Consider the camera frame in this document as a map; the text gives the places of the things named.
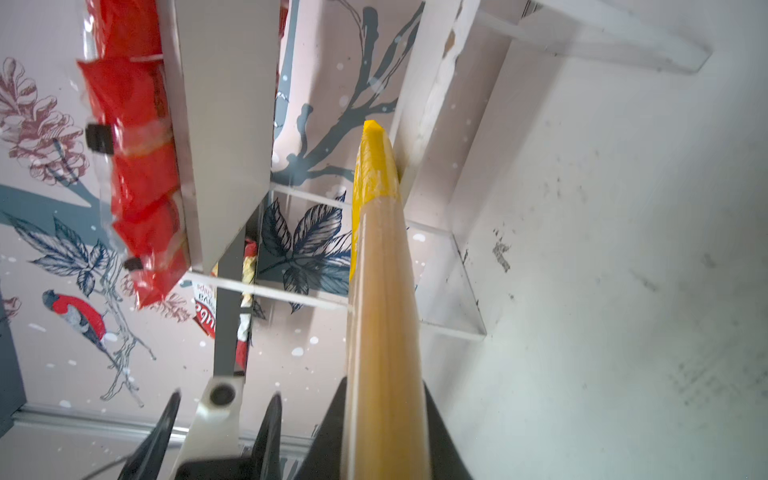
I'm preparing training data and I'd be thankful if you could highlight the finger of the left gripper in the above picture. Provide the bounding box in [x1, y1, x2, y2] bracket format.
[249, 392, 283, 480]
[118, 390, 181, 480]

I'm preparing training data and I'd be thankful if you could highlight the red spaghetti bag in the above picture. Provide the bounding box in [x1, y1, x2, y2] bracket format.
[85, 0, 162, 59]
[78, 57, 189, 307]

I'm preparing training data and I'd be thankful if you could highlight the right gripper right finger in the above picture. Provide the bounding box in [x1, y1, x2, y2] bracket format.
[424, 385, 473, 480]

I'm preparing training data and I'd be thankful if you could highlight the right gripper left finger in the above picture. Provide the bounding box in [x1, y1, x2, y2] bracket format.
[294, 377, 347, 480]

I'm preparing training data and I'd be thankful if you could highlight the red cassava chips bag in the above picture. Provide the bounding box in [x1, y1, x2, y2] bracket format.
[192, 236, 264, 376]

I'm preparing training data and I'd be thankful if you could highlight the yellow pasta bag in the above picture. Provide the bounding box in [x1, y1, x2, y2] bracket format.
[341, 120, 432, 479]

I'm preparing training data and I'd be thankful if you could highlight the white two-tier shelf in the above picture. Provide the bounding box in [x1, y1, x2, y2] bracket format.
[157, 1, 711, 302]

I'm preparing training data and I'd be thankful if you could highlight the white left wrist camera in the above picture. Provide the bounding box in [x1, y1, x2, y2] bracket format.
[173, 376, 245, 473]

